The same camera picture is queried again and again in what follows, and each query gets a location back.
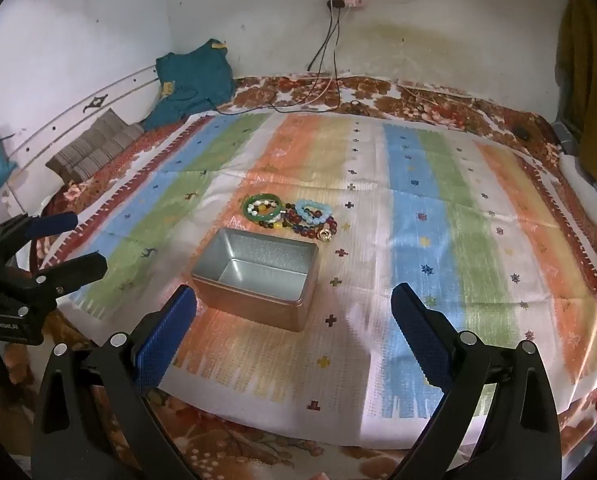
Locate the dark red bead bracelet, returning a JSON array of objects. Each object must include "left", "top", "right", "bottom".
[{"left": 292, "top": 214, "right": 339, "bottom": 242}]

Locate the green bangle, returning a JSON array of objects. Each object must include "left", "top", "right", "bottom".
[{"left": 242, "top": 193, "right": 285, "bottom": 224}]

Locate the white and yellow bead bracelet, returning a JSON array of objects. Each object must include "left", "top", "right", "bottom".
[{"left": 246, "top": 199, "right": 280, "bottom": 217}]

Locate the white panel with screw holes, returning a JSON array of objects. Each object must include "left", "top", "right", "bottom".
[{"left": 0, "top": 62, "right": 162, "bottom": 211}]

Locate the white bolster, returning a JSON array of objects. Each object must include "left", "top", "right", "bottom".
[{"left": 559, "top": 152, "right": 597, "bottom": 232}]

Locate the colourful striped mat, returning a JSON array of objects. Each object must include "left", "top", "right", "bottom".
[{"left": 58, "top": 110, "right": 597, "bottom": 448}]

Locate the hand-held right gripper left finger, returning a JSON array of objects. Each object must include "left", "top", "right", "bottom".
[{"left": 31, "top": 285, "right": 199, "bottom": 480}]

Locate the light blue bead bracelet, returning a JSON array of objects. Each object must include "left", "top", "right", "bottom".
[{"left": 295, "top": 198, "right": 332, "bottom": 224}]

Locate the yellow hanging cloth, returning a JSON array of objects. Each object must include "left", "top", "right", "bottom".
[{"left": 555, "top": 0, "right": 597, "bottom": 182}]

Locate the teal knitted garment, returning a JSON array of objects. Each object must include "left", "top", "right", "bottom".
[{"left": 142, "top": 38, "right": 237, "bottom": 132}]

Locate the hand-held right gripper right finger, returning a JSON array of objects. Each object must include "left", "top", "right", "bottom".
[{"left": 391, "top": 283, "right": 562, "bottom": 480}]

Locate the white cable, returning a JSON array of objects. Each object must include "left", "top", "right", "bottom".
[{"left": 213, "top": 75, "right": 337, "bottom": 117}]

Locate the black cable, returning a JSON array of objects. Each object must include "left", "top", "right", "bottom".
[
  {"left": 178, "top": 7, "right": 342, "bottom": 114},
  {"left": 306, "top": 7, "right": 340, "bottom": 72}
]

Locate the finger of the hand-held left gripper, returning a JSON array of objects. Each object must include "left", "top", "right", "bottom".
[
  {"left": 0, "top": 211, "right": 79, "bottom": 261},
  {"left": 0, "top": 252, "right": 109, "bottom": 306}
]

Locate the brown and yellow bead bracelet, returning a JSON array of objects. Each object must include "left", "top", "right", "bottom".
[{"left": 257, "top": 207, "right": 299, "bottom": 234}]

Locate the colourful striped blanket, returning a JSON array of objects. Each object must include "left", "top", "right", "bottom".
[{"left": 28, "top": 75, "right": 597, "bottom": 480}]

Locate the silver metal tin box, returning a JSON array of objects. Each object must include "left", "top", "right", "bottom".
[{"left": 190, "top": 226, "right": 320, "bottom": 333}]

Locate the striped grey fabric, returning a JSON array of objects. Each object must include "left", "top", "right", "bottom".
[{"left": 45, "top": 108, "right": 145, "bottom": 184}]

